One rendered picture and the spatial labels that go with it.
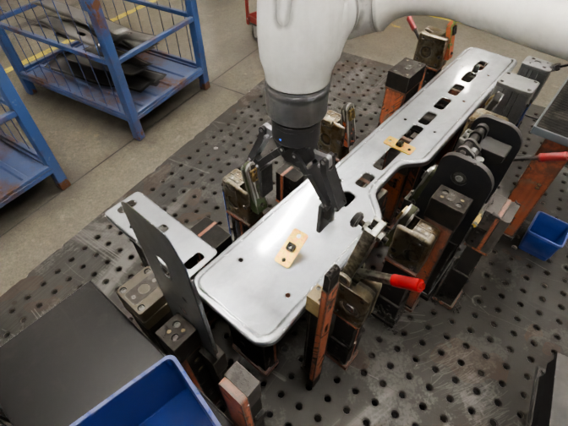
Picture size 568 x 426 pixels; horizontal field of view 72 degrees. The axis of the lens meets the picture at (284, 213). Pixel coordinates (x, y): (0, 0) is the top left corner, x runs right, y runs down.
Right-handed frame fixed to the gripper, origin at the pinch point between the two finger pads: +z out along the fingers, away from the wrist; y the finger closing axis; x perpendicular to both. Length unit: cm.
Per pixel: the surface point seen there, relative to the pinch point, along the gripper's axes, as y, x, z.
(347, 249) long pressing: -9.0, -8.0, 14.5
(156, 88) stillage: 203, -96, 98
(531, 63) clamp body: -15, -104, 8
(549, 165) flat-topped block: -34, -65, 15
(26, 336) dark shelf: 23, 46, 12
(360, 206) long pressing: -4.1, -20.7, 14.8
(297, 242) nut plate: -0.3, -1.2, 12.3
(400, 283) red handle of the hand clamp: -23.3, 0.8, 1.9
